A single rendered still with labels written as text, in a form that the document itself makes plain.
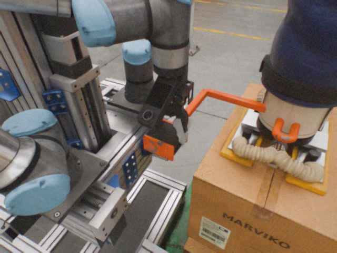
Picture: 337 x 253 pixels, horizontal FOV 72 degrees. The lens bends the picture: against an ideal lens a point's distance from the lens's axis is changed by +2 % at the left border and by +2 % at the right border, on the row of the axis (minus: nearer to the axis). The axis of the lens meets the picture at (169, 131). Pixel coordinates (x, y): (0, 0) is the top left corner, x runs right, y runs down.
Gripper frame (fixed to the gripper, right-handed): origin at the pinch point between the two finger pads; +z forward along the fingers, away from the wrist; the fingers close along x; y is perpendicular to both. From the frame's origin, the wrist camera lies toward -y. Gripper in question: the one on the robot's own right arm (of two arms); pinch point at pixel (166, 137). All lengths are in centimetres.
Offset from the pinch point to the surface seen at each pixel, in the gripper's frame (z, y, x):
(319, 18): -26.7, 19.9, -23.2
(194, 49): 121, 301, 126
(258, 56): 126, 336, 31
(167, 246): 121, 14, 10
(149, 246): 59, -9, 5
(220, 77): 124, 245, 59
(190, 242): 66, 4, -9
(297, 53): -19.2, 20.4, -21.9
